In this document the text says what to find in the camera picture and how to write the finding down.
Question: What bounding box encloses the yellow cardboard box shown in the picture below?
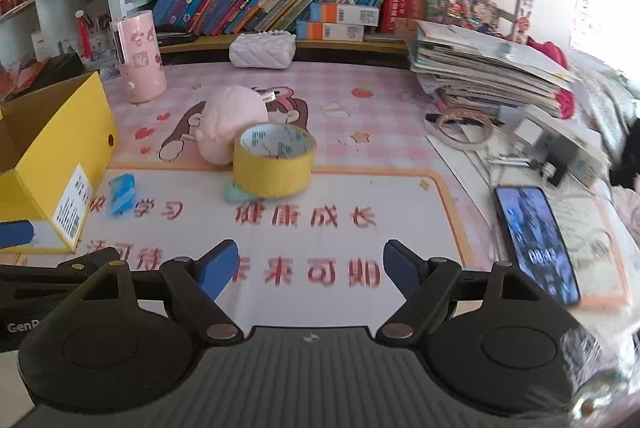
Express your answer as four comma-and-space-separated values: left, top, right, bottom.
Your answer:
1, 72, 118, 253

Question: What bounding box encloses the blue eraser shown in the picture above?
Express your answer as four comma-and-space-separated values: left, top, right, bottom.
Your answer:
108, 174, 137, 216

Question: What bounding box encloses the black smartphone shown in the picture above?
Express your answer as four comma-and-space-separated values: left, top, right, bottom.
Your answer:
492, 185, 582, 307

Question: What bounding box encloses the yellow tape roll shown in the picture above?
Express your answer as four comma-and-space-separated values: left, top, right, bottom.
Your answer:
232, 123, 317, 200

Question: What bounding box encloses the printed desk mat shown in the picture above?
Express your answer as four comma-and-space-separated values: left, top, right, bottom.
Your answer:
14, 60, 501, 334

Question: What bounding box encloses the pink plush toy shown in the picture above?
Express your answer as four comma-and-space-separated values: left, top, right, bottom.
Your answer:
194, 85, 276, 166

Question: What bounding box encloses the pink cylindrical container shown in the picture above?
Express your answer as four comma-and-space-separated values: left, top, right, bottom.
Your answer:
112, 10, 167, 104

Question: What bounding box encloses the white power adapter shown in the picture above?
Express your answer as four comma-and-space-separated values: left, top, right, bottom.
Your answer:
512, 106, 608, 189

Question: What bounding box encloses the red tassel ornament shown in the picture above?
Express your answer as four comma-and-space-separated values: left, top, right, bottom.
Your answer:
75, 9, 93, 59

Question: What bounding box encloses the stack of magazines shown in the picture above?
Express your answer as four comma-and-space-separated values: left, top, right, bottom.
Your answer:
407, 21, 577, 119

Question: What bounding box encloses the white quilted pouch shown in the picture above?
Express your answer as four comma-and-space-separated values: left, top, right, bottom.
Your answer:
229, 31, 296, 70

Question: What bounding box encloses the lower orange white box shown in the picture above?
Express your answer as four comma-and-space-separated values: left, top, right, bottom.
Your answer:
295, 21, 364, 42

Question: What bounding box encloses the orange white box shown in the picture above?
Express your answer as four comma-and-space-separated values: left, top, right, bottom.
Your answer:
309, 3, 380, 26
295, 21, 364, 42

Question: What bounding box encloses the upper orange white box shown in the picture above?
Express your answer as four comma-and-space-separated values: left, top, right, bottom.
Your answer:
309, 3, 380, 26

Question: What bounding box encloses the white tape ring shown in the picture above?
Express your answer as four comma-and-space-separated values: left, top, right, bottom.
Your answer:
423, 109, 497, 152

